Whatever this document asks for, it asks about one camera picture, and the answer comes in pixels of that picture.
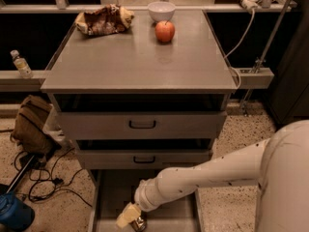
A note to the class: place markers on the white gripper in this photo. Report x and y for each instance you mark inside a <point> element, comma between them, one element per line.
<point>142,196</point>

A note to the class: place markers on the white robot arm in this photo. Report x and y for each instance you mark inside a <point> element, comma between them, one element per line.
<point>278,166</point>

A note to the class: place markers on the grey bottom drawer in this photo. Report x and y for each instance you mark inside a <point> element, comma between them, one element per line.
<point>115,188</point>

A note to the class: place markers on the grey drawer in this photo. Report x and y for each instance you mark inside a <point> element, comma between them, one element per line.
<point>115,188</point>
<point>142,153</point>
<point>141,125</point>

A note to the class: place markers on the grey middle drawer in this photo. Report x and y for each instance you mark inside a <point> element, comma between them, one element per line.
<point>142,153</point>

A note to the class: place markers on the grey top drawer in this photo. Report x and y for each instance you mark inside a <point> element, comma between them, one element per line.
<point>141,125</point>

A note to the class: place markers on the grey drawer cabinet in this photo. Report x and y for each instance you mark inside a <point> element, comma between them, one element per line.
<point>133,71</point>

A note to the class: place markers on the blue plastic container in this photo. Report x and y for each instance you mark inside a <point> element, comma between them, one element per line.
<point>15,214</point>

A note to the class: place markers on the brown backpack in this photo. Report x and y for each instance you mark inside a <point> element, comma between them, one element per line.
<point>29,123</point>

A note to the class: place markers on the clear plastic bottle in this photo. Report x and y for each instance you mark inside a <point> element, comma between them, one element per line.
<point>21,65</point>

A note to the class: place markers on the red apple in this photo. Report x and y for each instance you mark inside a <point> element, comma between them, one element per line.
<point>164,31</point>

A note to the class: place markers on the crumpled brown chip bag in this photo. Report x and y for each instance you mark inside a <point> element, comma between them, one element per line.
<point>110,19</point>

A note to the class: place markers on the metal tripod pole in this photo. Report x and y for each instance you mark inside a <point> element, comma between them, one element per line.
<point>260,61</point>

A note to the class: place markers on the white bowl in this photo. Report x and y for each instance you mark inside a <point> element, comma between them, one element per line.
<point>161,10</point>

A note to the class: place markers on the white power strip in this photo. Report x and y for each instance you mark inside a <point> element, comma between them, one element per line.
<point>249,0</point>

